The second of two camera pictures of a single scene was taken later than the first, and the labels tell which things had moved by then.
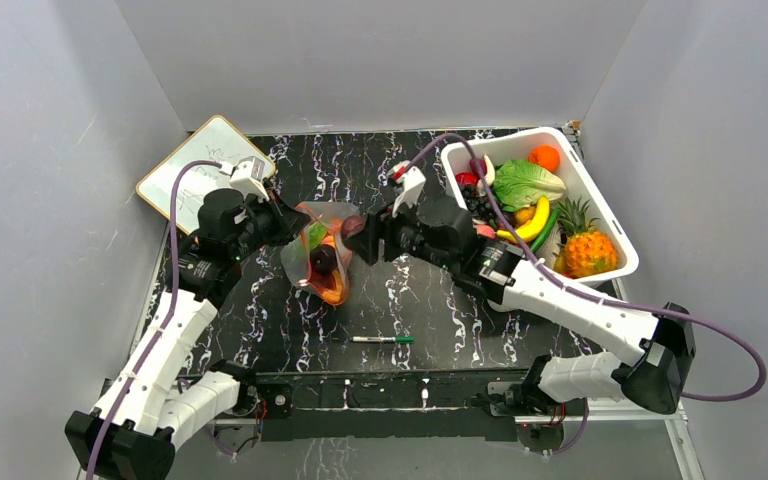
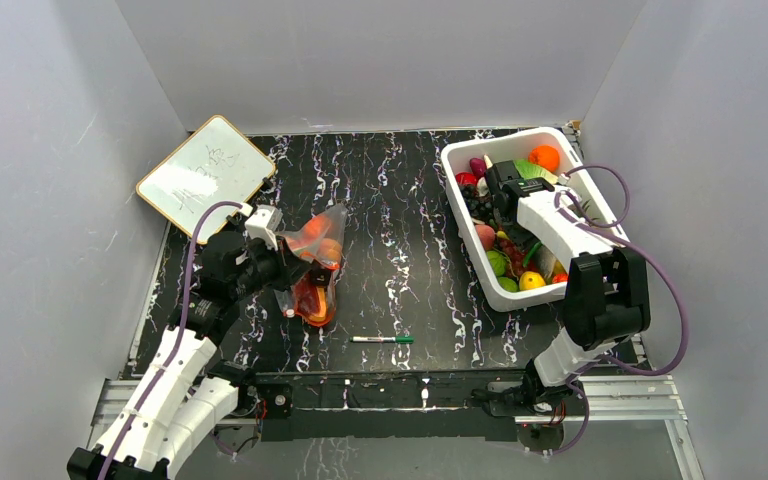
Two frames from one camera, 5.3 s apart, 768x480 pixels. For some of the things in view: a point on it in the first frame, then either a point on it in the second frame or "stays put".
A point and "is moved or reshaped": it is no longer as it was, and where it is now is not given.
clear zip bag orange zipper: [319, 259] is moved or reshaped
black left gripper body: [264, 223] → [263, 269]
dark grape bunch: [479, 204] stays put
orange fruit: [545, 156] stays put
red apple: [466, 178] stays put
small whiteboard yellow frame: [219, 140] stays put
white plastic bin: [457, 157] stays put
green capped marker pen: [407, 339] stays put
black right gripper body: [389, 227] → [499, 178]
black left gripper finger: [293, 222] → [293, 267]
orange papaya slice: [334, 295] → [315, 304]
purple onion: [479, 166] stays put
